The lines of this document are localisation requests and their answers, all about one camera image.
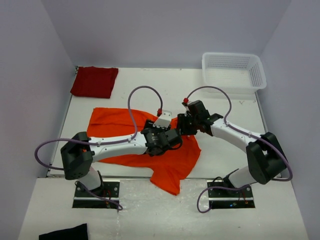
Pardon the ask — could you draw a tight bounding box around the orange t shirt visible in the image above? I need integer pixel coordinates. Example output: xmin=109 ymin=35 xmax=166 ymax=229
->
xmin=87 ymin=107 xmax=201 ymax=196

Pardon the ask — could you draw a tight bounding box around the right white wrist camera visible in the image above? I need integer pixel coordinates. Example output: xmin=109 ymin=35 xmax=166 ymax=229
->
xmin=182 ymin=100 xmax=192 ymax=116

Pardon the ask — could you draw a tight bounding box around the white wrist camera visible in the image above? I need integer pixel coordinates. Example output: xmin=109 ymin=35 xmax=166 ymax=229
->
xmin=182 ymin=100 xmax=192 ymax=116
xmin=152 ymin=110 xmax=172 ymax=129

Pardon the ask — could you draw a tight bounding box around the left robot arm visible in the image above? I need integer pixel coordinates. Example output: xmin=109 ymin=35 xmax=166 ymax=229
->
xmin=60 ymin=127 xmax=183 ymax=197

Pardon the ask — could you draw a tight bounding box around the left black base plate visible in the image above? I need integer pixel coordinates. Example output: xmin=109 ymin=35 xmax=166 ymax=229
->
xmin=73 ymin=180 xmax=120 ymax=201

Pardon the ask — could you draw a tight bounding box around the folded dark red shirt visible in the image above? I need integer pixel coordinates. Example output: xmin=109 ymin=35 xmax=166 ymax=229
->
xmin=70 ymin=66 xmax=119 ymax=99

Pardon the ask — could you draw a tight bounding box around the black cloth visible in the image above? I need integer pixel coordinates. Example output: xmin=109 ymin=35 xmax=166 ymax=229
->
xmin=38 ymin=223 xmax=89 ymax=240

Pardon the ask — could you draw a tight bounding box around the white plastic basket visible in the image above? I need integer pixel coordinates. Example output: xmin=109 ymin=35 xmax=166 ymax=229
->
xmin=201 ymin=52 xmax=267 ymax=95

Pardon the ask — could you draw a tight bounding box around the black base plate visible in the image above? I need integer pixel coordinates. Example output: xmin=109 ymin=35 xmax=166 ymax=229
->
xmin=73 ymin=180 xmax=120 ymax=201
xmin=207 ymin=177 xmax=253 ymax=199

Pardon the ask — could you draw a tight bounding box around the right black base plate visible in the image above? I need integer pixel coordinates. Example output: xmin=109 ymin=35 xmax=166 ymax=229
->
xmin=207 ymin=177 xmax=253 ymax=199

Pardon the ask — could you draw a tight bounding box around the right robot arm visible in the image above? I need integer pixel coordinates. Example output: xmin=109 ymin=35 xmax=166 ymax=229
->
xmin=177 ymin=98 xmax=293 ymax=197

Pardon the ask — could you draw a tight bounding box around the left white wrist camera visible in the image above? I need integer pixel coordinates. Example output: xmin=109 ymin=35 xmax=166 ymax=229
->
xmin=152 ymin=110 xmax=172 ymax=129

